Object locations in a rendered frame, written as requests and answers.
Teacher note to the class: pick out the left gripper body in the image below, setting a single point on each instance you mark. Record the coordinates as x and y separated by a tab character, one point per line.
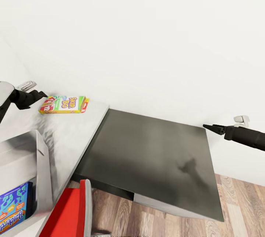
30	98

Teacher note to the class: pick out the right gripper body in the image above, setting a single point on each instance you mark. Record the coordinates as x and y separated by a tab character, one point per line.
242	135

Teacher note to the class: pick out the board game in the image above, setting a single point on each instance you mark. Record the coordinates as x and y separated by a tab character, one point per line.
64	104
15	206

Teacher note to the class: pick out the toy box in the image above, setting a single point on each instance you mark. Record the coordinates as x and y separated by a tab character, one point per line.
25	158

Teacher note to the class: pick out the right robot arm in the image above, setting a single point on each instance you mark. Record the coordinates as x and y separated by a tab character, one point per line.
240	133

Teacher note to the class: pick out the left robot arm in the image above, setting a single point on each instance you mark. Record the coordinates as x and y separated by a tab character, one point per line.
18	95

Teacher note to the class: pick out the swivel chair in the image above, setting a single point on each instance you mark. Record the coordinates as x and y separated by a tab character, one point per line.
72	215

